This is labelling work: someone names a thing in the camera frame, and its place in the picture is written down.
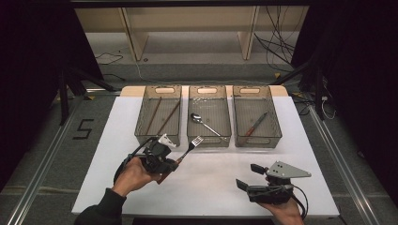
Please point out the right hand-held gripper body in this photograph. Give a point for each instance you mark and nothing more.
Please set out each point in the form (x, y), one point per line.
(272, 190)

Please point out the person's right hand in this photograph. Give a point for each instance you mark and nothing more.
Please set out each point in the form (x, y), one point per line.
(284, 214)

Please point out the dark curtain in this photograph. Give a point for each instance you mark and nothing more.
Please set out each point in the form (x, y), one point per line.
(359, 78)
(31, 78)

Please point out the pale wooden shelf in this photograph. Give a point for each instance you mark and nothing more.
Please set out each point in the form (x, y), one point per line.
(187, 18)

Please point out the white table cover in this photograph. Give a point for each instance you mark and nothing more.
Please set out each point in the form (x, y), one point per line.
(206, 187)

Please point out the smoky clear plastic bin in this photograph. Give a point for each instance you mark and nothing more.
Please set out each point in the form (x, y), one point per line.
(208, 120)
(159, 120)
(256, 120)

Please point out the metal spoon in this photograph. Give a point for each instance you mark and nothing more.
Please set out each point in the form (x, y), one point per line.
(196, 117)

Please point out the aluminium floor rail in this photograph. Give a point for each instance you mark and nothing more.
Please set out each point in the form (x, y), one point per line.
(40, 175)
(344, 168)

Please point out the black metal stand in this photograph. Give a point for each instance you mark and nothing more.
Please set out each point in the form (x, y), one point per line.
(67, 90)
(313, 84)

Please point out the person's left hand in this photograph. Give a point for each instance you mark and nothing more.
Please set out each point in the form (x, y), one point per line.
(134, 176)

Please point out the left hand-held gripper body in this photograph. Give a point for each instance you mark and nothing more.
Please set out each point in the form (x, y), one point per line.
(156, 154)

